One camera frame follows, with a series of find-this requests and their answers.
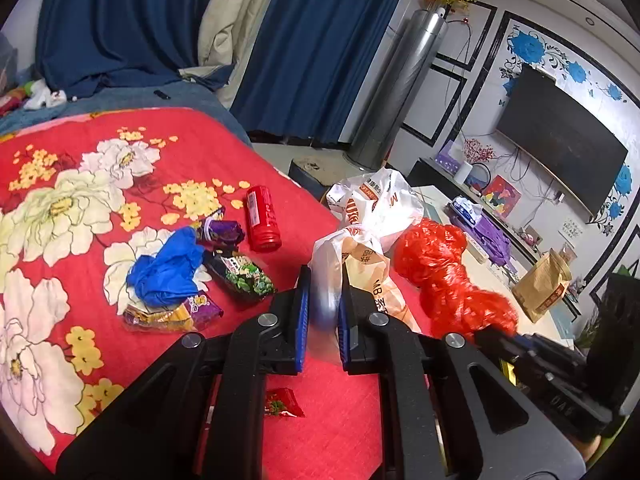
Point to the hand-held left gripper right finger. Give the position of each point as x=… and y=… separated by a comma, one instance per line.
x=342, y=335

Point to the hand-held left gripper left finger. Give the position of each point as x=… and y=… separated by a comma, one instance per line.
x=301, y=325

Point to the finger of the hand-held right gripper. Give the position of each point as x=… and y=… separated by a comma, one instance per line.
x=510, y=345

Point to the red plastic bag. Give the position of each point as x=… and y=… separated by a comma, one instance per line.
x=440, y=270

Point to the red drink can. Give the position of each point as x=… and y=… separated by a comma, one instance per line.
x=262, y=220

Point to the purple yellow snack wrapper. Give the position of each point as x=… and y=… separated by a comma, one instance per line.
x=170, y=316

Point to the white plastic bag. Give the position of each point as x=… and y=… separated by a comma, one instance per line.
x=375, y=200

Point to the green potted plant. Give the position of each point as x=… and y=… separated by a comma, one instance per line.
x=590, y=327

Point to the brown paper bag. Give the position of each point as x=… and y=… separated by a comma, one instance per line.
x=540, y=290

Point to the dark green snack packet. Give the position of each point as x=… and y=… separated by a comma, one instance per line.
x=240, y=275

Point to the small red candy wrapper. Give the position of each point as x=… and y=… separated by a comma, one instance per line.
x=282, y=405

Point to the red floral blanket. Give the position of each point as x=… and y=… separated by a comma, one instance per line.
x=325, y=435

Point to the purple backpack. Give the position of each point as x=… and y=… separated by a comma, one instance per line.
x=495, y=240

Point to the purple foil wrapper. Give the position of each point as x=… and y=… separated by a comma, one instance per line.
x=225, y=232

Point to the blue white tissue pack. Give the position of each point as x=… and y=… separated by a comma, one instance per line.
x=465, y=208

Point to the blue plastic bag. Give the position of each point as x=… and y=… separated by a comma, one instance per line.
x=165, y=270

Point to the colourful portrait painting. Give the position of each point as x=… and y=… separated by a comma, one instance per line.
x=502, y=197

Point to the marble pattern coffee table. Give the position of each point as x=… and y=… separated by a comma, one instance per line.
x=435, y=200

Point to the dark television stand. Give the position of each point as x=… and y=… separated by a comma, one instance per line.
x=425, y=175

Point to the purple tissue box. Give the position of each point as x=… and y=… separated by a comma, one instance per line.
x=447, y=157

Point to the blue bed sheet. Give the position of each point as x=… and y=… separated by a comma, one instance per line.
x=200, y=102

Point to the silver tower air conditioner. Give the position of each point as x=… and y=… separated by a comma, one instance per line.
x=400, y=85

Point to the blue folded cloth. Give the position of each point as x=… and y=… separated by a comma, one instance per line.
x=210, y=76

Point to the black remote control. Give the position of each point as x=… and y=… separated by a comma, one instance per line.
x=161, y=94

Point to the blue curtain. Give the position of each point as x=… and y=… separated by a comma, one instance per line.
x=125, y=20
x=320, y=50

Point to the beige curtain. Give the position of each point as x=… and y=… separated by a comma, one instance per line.
x=235, y=10

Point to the white plush toy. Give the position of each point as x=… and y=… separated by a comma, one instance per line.
x=42, y=95

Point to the red green plush toy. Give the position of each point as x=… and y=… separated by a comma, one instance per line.
x=12, y=100

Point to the grey heart print sofa cover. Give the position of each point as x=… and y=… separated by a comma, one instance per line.
x=6, y=60

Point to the white wall notice paper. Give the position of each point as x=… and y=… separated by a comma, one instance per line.
x=572, y=229

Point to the black wall television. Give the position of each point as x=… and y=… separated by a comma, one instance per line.
x=560, y=145

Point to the blue flower wall decal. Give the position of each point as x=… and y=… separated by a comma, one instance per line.
x=527, y=47

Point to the small white camera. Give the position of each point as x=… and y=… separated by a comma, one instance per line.
x=440, y=11

